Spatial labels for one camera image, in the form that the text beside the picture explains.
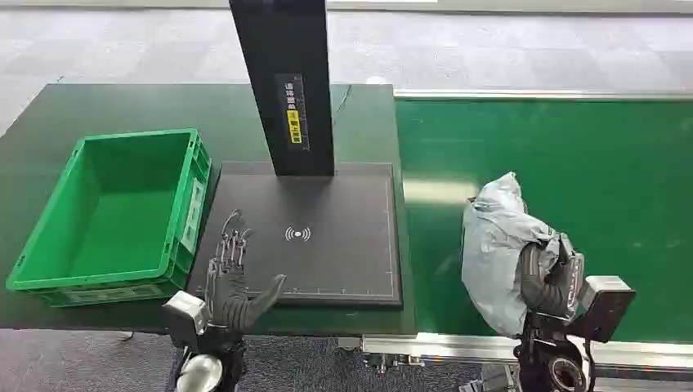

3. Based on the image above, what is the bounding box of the green conveyor belt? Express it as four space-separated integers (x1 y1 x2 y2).
395 98 693 344

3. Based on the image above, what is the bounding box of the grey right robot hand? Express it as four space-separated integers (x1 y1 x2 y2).
518 232 586 321

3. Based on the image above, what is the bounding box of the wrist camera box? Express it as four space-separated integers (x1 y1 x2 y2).
568 275 637 344
161 291 211 349

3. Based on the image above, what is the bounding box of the black scanner column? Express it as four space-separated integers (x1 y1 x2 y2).
229 0 336 177

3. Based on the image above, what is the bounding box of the yellow black warning label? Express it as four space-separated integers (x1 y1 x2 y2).
285 109 303 145

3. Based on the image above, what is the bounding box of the green plastic crate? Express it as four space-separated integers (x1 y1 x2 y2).
6 127 212 309

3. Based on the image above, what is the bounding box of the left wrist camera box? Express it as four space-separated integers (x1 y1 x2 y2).
161 291 211 349

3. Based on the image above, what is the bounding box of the silver conveyor frame rail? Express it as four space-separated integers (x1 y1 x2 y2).
338 332 693 374

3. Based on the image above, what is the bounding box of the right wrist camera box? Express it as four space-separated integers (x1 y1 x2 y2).
568 275 637 344

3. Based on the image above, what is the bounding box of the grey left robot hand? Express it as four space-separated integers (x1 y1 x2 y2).
203 209 288 335

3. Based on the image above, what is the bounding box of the black scanner base plate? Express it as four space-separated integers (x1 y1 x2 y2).
186 161 404 310

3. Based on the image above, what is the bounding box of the grey plastic parcel bag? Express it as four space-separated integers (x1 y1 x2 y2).
461 171 561 337

